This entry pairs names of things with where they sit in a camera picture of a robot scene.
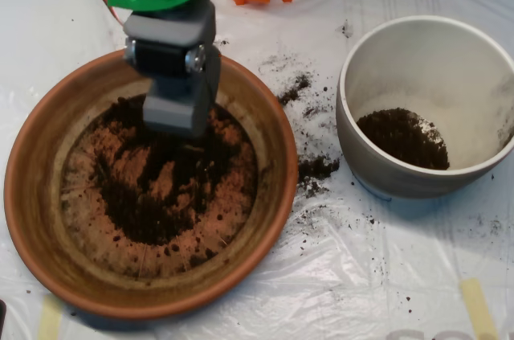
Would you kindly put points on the long beige tape strip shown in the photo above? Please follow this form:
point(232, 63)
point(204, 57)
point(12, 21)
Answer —
point(478, 308)

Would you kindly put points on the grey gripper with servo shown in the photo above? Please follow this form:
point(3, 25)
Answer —
point(166, 30)

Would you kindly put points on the large spilled soil clump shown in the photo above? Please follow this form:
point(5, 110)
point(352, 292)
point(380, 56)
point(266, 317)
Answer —
point(315, 167)

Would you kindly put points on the white ceramic pot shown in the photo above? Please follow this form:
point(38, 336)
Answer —
point(381, 183)

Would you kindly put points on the dark object at edge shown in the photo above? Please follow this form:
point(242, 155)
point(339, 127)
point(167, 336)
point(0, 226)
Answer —
point(2, 316)

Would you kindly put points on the clear plastic sheet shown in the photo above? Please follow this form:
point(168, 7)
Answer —
point(361, 267)

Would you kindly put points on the dark soil pile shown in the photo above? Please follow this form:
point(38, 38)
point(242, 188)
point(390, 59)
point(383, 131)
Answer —
point(128, 203)

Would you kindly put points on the small spilled soil clump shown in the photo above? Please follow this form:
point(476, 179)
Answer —
point(291, 95)

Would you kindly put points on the terracotta saucer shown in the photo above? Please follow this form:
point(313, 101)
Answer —
point(40, 195)

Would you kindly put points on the faded beige tape strip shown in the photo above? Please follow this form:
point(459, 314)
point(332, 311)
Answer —
point(50, 320)

